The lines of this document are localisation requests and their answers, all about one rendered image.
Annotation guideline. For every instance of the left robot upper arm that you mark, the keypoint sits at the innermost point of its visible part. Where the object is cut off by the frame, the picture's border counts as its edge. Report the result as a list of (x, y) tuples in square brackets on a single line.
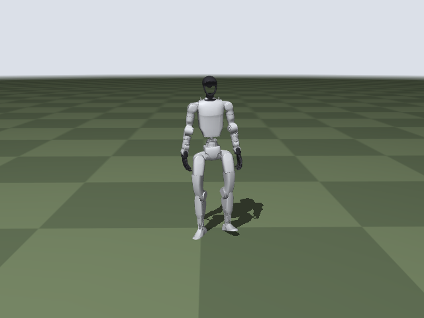
[(228, 106)]

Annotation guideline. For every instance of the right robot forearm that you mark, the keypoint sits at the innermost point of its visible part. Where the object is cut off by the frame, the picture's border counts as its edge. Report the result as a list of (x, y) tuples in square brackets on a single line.
[(185, 143)]

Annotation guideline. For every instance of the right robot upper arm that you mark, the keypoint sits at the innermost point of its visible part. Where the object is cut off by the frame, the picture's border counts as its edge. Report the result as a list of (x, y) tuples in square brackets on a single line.
[(191, 109)]

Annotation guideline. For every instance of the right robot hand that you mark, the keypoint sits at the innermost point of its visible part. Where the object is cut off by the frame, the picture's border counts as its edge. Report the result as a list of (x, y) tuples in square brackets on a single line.
[(184, 160)]

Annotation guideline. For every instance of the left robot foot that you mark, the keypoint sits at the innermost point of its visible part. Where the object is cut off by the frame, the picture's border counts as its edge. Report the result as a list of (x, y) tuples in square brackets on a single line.
[(229, 227)]

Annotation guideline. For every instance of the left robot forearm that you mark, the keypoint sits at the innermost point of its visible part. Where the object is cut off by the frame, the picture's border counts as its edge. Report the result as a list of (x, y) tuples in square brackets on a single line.
[(235, 140)]

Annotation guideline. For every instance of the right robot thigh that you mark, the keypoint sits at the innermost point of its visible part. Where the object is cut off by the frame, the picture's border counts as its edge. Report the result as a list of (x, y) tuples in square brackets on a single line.
[(198, 175)]

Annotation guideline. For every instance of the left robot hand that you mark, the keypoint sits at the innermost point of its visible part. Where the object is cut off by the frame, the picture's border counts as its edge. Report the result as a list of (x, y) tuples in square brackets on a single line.
[(239, 159)]

